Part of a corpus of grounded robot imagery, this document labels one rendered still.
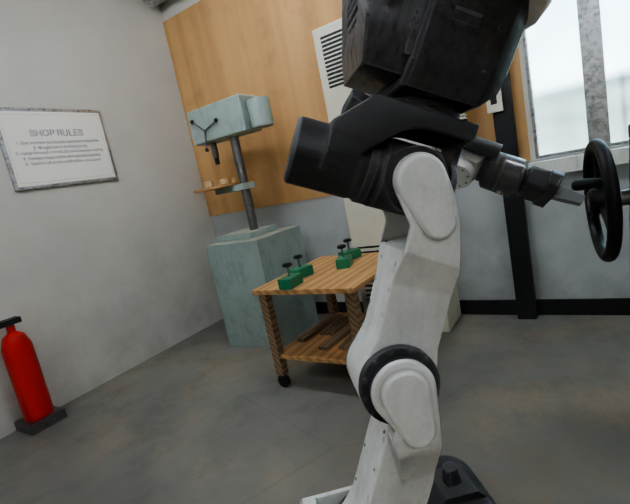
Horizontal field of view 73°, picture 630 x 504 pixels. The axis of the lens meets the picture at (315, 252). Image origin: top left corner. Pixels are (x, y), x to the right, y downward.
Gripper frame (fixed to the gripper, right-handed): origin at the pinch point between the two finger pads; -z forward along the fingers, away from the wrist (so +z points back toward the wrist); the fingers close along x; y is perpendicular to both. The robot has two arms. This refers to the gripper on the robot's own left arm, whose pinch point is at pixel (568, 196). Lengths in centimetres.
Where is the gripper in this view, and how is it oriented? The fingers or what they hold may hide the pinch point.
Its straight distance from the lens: 108.5
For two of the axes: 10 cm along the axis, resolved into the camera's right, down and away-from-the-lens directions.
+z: -8.8, -3.9, 2.8
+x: -2.2, -1.9, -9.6
